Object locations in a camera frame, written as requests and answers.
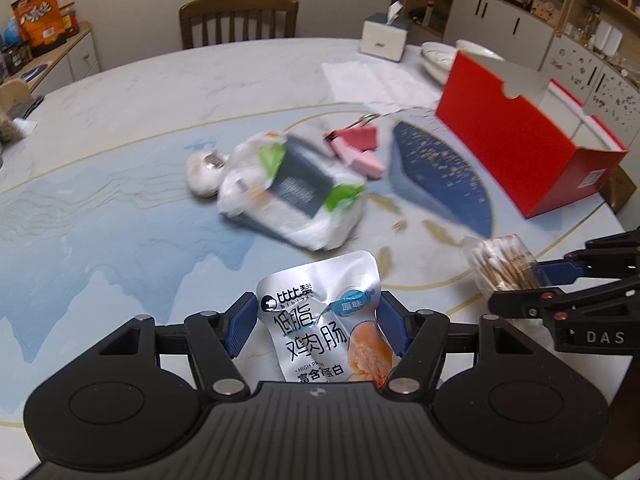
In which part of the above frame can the salmon pink binder clip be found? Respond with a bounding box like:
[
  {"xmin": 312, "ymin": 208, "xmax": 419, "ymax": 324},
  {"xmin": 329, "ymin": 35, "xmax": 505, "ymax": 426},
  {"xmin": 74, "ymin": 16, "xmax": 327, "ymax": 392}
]
[{"xmin": 324, "ymin": 127, "xmax": 380, "ymax": 153}]

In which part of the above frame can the white side cabinet wooden top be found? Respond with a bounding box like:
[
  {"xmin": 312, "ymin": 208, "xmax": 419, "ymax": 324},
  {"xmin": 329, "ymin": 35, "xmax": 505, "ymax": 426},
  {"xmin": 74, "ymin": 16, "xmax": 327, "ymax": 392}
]
[{"xmin": 20, "ymin": 22, "xmax": 101, "ymax": 96}]

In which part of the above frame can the silver chicken sausage packet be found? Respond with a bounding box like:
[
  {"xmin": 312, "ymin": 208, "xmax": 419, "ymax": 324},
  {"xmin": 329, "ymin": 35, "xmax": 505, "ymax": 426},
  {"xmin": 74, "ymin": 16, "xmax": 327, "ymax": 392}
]
[{"xmin": 256, "ymin": 251, "xmax": 393, "ymax": 388}]

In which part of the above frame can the white wipes pack grey label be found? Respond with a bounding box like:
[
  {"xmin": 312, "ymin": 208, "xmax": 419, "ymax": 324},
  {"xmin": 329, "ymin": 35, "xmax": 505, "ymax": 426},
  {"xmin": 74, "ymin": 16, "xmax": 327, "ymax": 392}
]
[{"xmin": 217, "ymin": 130, "xmax": 367, "ymax": 252}]

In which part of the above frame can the white plush with pin badge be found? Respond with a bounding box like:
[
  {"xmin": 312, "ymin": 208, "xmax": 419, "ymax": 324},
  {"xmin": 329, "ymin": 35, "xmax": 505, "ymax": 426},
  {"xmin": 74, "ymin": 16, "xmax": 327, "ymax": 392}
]
[{"xmin": 186, "ymin": 150, "xmax": 231, "ymax": 198}]

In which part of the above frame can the green white tissue box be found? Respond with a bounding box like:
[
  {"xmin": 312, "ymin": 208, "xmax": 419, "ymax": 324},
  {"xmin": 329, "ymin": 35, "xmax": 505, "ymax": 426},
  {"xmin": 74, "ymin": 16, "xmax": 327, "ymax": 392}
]
[{"xmin": 357, "ymin": 1, "xmax": 415, "ymax": 63}]

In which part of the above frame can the cotton swab pack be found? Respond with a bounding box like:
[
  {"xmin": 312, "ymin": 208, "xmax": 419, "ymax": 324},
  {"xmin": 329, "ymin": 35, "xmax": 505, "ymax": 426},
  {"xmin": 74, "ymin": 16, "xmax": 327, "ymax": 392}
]
[{"xmin": 462, "ymin": 235, "xmax": 543, "ymax": 301}]

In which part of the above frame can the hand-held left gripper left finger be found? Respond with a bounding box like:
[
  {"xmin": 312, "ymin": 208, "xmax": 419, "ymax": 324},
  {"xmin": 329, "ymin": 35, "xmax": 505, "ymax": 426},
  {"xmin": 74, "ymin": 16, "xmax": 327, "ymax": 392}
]
[{"xmin": 90, "ymin": 291, "xmax": 258, "ymax": 402}]

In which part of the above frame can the red lidded jar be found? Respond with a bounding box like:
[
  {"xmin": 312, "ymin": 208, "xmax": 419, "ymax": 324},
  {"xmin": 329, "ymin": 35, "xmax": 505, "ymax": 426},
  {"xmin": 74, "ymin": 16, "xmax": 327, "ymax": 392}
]
[{"xmin": 59, "ymin": 2, "xmax": 81, "ymax": 36}]

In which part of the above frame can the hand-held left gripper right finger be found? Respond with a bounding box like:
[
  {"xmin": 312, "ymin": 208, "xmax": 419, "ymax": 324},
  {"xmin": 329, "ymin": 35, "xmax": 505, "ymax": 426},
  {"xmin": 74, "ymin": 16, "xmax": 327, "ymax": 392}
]
[{"xmin": 375, "ymin": 292, "xmax": 543, "ymax": 403}]

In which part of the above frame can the large pink binder clip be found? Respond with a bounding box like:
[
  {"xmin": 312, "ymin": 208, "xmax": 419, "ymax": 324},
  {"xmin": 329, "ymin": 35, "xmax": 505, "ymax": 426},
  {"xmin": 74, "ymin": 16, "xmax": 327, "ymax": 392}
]
[{"xmin": 332, "ymin": 112, "xmax": 386, "ymax": 178}]

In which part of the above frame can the red cardboard box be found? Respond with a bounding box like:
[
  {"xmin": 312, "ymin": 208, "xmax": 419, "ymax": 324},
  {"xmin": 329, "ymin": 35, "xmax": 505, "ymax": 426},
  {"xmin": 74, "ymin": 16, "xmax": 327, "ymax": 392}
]
[{"xmin": 435, "ymin": 50, "xmax": 631, "ymax": 220}]

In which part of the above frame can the sticker covered white cabinet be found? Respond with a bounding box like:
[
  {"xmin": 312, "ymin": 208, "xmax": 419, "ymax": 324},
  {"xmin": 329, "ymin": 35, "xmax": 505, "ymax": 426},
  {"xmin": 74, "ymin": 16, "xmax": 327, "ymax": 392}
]
[{"xmin": 537, "ymin": 30, "xmax": 640, "ymax": 151}]

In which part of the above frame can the dark glass jar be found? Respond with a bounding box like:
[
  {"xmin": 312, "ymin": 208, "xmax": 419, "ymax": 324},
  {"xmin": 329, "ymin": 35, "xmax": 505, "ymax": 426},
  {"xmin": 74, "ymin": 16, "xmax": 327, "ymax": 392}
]
[{"xmin": 0, "ymin": 42, "xmax": 33, "ymax": 76}]

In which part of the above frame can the white double-door cabinet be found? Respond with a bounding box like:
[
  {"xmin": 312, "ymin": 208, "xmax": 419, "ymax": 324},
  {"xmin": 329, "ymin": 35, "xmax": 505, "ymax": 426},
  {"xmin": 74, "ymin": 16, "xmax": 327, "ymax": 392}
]
[{"xmin": 442, "ymin": 0, "xmax": 553, "ymax": 68}]

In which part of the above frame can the brown cardboard carton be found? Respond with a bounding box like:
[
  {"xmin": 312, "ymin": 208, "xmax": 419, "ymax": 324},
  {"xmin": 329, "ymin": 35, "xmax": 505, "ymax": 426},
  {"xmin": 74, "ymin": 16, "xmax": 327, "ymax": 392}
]
[{"xmin": 597, "ymin": 165, "xmax": 638, "ymax": 213}]

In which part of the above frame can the light wooden board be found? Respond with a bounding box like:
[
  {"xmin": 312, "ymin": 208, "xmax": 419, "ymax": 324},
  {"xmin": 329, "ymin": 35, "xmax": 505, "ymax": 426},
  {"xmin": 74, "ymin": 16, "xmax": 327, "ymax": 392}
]
[{"xmin": 0, "ymin": 80, "xmax": 31, "ymax": 111}]

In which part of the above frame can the brown wooden slatted chair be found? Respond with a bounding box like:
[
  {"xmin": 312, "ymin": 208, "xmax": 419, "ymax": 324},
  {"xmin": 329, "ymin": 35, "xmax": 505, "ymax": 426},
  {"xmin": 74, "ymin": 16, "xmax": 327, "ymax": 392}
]
[{"xmin": 179, "ymin": 0, "xmax": 300, "ymax": 51}]

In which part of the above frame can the white paper towel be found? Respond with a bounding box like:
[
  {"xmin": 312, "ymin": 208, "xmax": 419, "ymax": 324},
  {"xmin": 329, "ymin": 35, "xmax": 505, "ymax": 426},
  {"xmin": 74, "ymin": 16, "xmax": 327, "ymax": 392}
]
[{"xmin": 320, "ymin": 59, "xmax": 443, "ymax": 111}]

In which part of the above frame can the orange snack bag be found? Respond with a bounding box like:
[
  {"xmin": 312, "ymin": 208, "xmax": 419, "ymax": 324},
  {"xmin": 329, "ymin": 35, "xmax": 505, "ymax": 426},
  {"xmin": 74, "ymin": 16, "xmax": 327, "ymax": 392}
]
[{"xmin": 11, "ymin": 0, "xmax": 57, "ymax": 46}]

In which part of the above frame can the white green plastic food bag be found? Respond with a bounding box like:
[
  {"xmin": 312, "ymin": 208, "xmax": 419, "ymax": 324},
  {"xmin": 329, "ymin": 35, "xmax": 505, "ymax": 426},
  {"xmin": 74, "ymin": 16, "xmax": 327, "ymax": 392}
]
[{"xmin": 0, "ymin": 110, "xmax": 26, "ymax": 156}]

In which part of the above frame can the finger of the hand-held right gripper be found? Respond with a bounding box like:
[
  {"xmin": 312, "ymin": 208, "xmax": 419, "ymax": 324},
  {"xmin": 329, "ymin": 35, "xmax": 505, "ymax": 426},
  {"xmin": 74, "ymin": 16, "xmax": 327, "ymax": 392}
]
[
  {"xmin": 537, "ymin": 227, "xmax": 640, "ymax": 286},
  {"xmin": 487, "ymin": 275, "xmax": 640, "ymax": 320}
]

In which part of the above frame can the row of bottles and jars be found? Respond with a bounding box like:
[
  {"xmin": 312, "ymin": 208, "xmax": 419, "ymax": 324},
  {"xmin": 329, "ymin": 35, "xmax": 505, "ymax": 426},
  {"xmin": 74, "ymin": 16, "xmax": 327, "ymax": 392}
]
[{"xmin": 565, "ymin": 5, "xmax": 640, "ymax": 66}]

